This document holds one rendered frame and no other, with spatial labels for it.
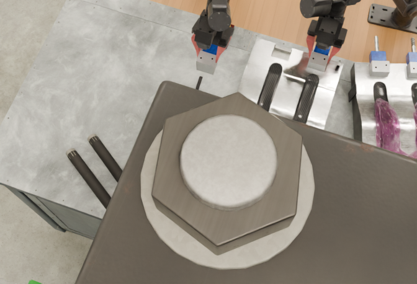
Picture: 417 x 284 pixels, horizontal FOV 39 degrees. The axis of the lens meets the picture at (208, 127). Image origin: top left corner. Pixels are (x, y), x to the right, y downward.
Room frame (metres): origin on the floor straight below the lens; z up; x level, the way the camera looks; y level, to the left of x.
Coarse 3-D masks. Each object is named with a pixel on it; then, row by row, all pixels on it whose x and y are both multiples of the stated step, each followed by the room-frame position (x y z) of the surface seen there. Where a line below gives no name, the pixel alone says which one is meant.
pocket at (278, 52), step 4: (276, 48) 0.86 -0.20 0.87; (280, 48) 0.85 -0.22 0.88; (284, 48) 0.85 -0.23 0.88; (272, 52) 0.85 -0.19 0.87; (276, 52) 0.85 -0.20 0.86; (280, 52) 0.85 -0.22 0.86; (284, 52) 0.85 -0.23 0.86; (288, 52) 0.84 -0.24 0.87; (276, 56) 0.83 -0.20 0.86; (280, 56) 0.83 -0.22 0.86; (284, 56) 0.83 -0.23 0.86; (288, 56) 0.83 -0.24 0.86; (288, 60) 0.82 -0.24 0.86
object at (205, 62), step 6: (210, 48) 0.82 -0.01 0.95; (216, 48) 0.82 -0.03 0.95; (204, 54) 0.79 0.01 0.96; (210, 54) 0.79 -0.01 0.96; (216, 54) 0.80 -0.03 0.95; (198, 60) 0.77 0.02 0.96; (204, 60) 0.77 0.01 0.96; (210, 60) 0.77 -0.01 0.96; (198, 66) 0.77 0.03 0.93; (204, 66) 0.76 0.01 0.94; (210, 66) 0.76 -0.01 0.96; (216, 66) 0.78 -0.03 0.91; (204, 72) 0.76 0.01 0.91; (210, 72) 0.76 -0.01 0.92
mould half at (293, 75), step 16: (256, 48) 0.85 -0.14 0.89; (272, 48) 0.85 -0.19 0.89; (256, 64) 0.79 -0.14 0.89; (288, 64) 0.79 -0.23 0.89; (304, 64) 0.79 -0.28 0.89; (336, 64) 0.79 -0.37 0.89; (256, 80) 0.75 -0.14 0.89; (288, 80) 0.74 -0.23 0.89; (304, 80) 0.74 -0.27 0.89; (320, 80) 0.74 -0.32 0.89; (336, 80) 0.74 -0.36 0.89; (256, 96) 0.70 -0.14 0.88; (288, 96) 0.69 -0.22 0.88; (320, 96) 0.69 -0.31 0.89; (272, 112) 0.65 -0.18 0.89; (288, 112) 0.65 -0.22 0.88; (320, 112) 0.64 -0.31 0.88
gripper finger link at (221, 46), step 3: (213, 39) 0.79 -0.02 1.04; (216, 39) 0.79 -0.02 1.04; (213, 42) 0.79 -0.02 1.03; (216, 42) 0.79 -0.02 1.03; (219, 42) 0.79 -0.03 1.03; (222, 42) 0.79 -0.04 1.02; (225, 42) 0.79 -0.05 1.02; (228, 42) 0.80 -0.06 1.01; (219, 45) 0.78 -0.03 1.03; (222, 45) 0.78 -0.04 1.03; (225, 45) 0.78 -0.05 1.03; (219, 48) 0.78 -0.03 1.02; (222, 48) 0.77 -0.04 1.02; (225, 48) 0.77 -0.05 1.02; (219, 51) 0.77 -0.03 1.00; (222, 51) 0.77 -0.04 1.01; (219, 54) 0.77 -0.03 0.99; (216, 57) 0.77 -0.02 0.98; (219, 57) 0.78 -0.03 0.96; (216, 60) 0.77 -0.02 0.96
